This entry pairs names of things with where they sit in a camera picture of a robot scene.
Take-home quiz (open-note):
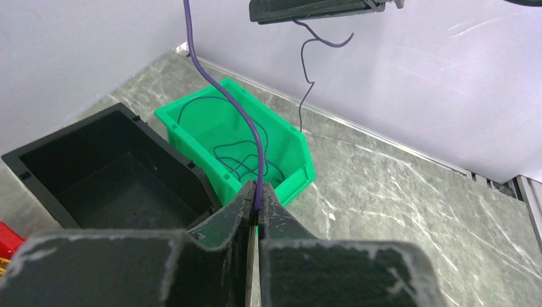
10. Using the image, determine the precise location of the black plastic bin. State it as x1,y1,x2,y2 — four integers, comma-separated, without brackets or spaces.
2,103,221,230

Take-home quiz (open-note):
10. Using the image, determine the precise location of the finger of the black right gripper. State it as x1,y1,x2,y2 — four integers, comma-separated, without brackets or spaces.
249,0,387,24

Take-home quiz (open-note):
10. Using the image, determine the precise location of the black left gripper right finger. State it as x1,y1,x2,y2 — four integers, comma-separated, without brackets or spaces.
258,184,446,306

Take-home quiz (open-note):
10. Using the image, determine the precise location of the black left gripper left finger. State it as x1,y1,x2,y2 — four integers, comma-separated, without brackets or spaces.
1,182,256,306

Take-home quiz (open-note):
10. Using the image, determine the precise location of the green plastic bin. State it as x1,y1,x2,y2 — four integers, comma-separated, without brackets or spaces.
155,78,316,206

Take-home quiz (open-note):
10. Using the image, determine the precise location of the red plastic bin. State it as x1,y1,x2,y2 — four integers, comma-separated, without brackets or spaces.
0,222,25,260

